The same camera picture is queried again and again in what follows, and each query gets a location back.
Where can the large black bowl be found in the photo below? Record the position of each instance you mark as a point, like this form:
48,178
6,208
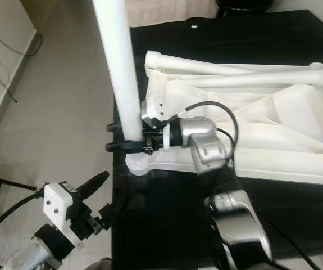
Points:
245,5

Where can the dark left robot foot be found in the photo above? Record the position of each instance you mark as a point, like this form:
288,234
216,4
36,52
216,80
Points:
104,264

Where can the white plastic table top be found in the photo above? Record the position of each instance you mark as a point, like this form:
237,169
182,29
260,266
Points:
285,129

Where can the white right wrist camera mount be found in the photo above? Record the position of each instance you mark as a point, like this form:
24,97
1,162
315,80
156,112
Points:
150,109

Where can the black tablecloth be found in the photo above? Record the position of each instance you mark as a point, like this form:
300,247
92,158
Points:
240,34

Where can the beige patterned low table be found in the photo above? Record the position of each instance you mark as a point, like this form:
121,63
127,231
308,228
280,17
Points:
172,11

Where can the small white sticker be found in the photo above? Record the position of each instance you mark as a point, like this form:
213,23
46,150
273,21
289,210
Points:
194,25

